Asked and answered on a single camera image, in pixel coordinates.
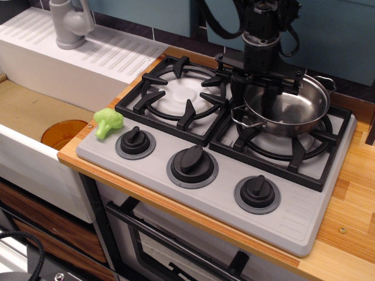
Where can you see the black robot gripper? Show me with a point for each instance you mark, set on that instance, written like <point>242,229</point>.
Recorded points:
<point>261,66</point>

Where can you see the stainless steel pot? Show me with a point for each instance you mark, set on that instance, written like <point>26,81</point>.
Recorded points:
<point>300,114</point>

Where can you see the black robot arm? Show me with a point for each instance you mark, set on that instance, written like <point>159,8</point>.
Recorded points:
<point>261,22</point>

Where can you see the black middle stove knob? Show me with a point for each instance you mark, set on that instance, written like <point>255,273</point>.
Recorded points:
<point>192,168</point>

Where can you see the black stove knob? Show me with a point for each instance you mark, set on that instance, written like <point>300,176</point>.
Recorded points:
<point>135,144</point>
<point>192,168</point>
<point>257,195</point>

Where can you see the black right stove knob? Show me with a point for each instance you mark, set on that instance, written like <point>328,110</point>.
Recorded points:
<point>257,195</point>

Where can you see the grey toy stove top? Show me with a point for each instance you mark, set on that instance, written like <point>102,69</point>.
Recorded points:
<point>293,226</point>

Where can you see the black left stove knob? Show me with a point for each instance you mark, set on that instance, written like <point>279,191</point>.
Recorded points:
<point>135,144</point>

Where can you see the black left burner grate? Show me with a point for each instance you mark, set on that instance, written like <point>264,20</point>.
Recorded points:
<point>180,98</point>

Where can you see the black burner grate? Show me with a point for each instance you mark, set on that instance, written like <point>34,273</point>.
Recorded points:
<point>180,98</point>
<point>312,160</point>

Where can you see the black right burner grate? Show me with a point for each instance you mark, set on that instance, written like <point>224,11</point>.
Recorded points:
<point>312,160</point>

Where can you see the green plastic broccoli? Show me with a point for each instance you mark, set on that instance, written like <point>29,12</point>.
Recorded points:
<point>106,120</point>

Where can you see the grey toy faucet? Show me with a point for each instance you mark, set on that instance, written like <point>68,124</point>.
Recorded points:
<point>71,26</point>

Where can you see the orange sink drain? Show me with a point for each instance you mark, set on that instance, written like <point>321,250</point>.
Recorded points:
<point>61,133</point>

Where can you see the toy oven door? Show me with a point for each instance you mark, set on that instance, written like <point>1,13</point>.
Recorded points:
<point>165,248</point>

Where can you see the white toy sink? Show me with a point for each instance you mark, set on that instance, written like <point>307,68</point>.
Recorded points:
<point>42,85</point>

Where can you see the wooden drawer front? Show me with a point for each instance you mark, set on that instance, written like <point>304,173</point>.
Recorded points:
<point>64,237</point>

